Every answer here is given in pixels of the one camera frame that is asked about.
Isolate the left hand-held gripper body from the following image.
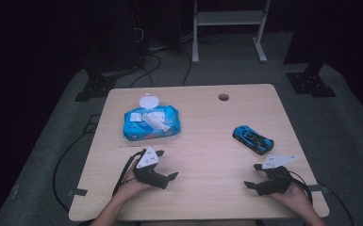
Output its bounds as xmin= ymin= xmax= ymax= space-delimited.
xmin=133 ymin=146 xmax=171 ymax=190

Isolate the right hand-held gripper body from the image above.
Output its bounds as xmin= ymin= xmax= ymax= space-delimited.
xmin=256 ymin=154 xmax=297 ymax=197

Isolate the blue wet wipes pack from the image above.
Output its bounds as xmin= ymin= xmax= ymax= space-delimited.
xmin=122 ymin=93 xmax=182 ymax=142

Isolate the blue toy car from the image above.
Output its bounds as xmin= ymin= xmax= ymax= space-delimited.
xmin=232 ymin=124 xmax=275 ymax=156

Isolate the person's right hand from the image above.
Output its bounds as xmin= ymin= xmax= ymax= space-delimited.
xmin=270 ymin=182 xmax=313 ymax=217

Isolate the person's left hand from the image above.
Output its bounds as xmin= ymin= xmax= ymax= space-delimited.
xmin=119 ymin=160 xmax=154 ymax=198

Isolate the black tape strip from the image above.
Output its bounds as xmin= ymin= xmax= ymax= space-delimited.
xmin=67 ymin=187 xmax=89 ymax=198
xmin=307 ymin=184 xmax=330 ymax=193

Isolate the black stand base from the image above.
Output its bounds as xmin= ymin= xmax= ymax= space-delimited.
xmin=286 ymin=61 xmax=338 ymax=99
xmin=74 ymin=73 xmax=118 ymax=103

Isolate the left hand-held gripper cable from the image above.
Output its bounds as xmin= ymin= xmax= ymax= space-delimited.
xmin=112 ymin=148 xmax=148 ymax=198

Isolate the hand-held gripper cable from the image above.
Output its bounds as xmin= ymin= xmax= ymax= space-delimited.
xmin=112 ymin=148 xmax=148 ymax=198
xmin=287 ymin=170 xmax=314 ymax=205

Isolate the right hand-held gripper cable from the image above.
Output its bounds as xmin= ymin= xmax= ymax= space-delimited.
xmin=287 ymin=170 xmax=314 ymax=205

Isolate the black floor cable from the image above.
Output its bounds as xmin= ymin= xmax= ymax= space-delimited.
xmin=180 ymin=47 xmax=193 ymax=88
xmin=52 ymin=131 xmax=92 ymax=213
xmin=128 ymin=52 xmax=163 ymax=89
xmin=325 ymin=186 xmax=356 ymax=226

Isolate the black table foot frame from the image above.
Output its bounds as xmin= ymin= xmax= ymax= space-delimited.
xmin=83 ymin=113 xmax=102 ymax=135

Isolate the white metal stand frame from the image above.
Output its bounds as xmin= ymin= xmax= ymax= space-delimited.
xmin=191 ymin=0 xmax=272 ymax=65

